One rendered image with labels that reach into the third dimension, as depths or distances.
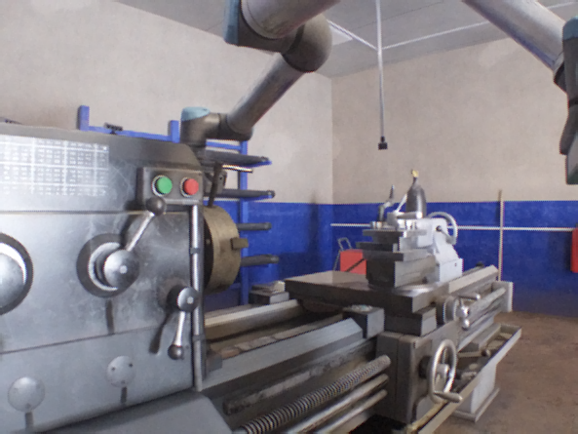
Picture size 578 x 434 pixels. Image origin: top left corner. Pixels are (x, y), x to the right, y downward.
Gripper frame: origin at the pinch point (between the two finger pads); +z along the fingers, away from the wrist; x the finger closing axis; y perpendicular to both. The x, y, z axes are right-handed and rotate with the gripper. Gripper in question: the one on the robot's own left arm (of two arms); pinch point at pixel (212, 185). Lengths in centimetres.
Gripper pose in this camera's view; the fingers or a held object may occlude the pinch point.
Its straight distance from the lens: 109.2
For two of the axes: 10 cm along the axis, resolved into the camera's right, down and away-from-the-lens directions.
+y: 2.6, -9.3, -2.7
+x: 8.7, 1.1, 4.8
